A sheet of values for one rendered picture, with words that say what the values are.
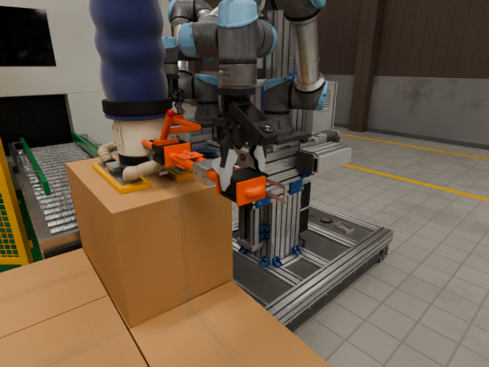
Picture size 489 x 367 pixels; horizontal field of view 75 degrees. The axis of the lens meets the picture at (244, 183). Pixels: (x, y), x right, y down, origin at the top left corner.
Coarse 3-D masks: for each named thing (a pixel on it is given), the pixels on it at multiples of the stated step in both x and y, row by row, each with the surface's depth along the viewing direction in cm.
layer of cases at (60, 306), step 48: (0, 288) 118; (48, 288) 118; (96, 288) 118; (240, 288) 118; (0, 336) 97; (48, 336) 97; (96, 336) 97; (144, 336) 97; (192, 336) 97; (240, 336) 97; (288, 336) 97
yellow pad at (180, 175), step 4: (172, 168) 115; (176, 168) 115; (168, 172) 113; (172, 172) 113; (176, 172) 111; (180, 172) 112; (184, 172) 112; (188, 172) 113; (192, 172) 113; (172, 176) 111; (176, 176) 109; (180, 176) 109; (184, 176) 110; (188, 176) 111; (192, 176) 112; (176, 180) 109; (180, 180) 110
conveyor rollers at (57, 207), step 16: (64, 144) 329; (48, 160) 276; (64, 160) 276; (32, 176) 234; (48, 176) 234; (64, 176) 238; (64, 192) 208; (48, 208) 182; (64, 208) 185; (48, 224) 166; (64, 224) 164
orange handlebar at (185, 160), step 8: (176, 120) 145; (184, 120) 142; (176, 128) 125; (184, 128) 127; (192, 128) 129; (200, 128) 133; (144, 144) 105; (184, 152) 92; (192, 152) 89; (176, 160) 87; (184, 160) 84; (192, 160) 89; (200, 160) 85; (184, 168) 84; (192, 168) 81; (208, 176) 75; (248, 192) 65; (256, 192) 65; (264, 192) 67
